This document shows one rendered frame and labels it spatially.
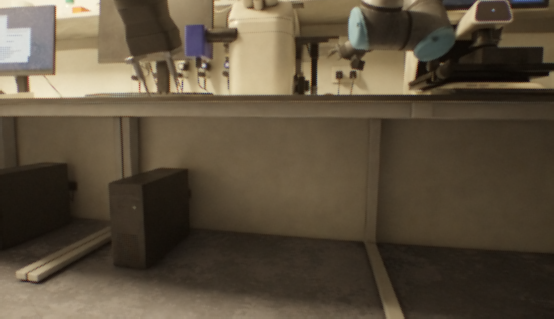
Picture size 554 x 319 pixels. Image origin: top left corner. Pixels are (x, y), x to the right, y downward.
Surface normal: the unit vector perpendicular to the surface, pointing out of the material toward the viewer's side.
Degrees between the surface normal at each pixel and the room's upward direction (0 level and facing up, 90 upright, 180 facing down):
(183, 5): 86
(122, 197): 90
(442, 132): 90
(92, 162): 90
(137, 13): 122
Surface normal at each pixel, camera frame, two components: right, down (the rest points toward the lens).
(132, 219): -0.17, 0.09
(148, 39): -0.10, 0.48
